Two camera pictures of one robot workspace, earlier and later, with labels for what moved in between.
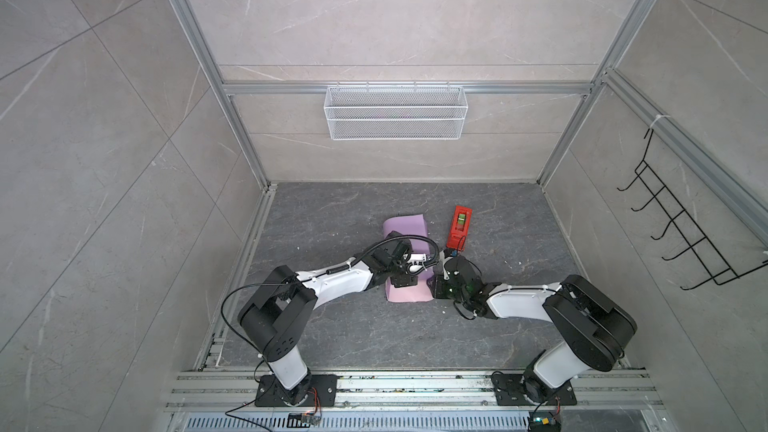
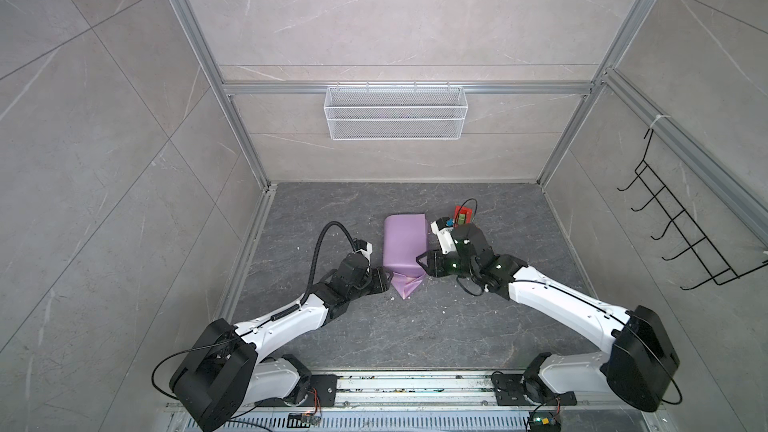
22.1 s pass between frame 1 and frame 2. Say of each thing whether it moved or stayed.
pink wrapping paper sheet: moved
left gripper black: moved
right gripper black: moved
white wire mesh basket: stayed
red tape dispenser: stayed
